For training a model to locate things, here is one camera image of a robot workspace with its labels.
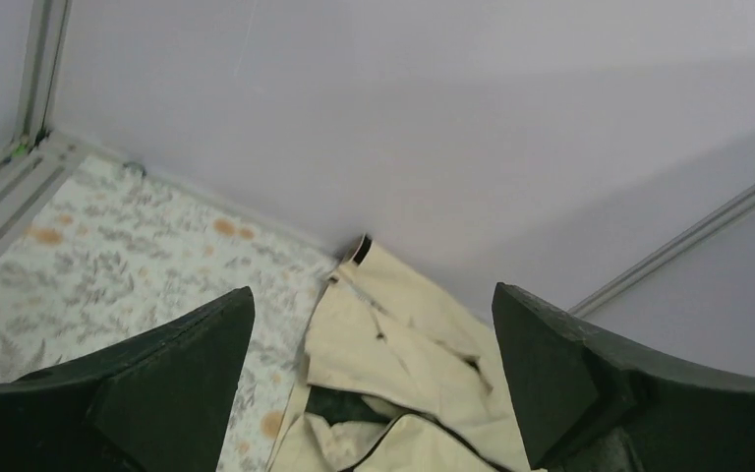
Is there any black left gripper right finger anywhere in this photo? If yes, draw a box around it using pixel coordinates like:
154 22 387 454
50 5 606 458
492 283 755 471

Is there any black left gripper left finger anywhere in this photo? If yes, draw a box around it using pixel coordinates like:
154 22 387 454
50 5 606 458
0 287 255 471

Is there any beige zip jacket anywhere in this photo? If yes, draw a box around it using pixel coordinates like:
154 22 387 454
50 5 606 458
268 235 530 471

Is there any floral patterned table mat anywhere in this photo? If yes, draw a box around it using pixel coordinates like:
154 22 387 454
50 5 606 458
0 157 333 471

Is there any aluminium frame right post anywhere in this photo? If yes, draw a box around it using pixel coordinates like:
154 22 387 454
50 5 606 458
569 184 755 318

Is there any aluminium frame post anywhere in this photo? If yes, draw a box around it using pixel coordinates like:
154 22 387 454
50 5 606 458
0 1 90 256
569 184 755 318

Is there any aluminium frame left post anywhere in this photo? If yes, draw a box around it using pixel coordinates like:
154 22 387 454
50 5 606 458
0 1 90 256

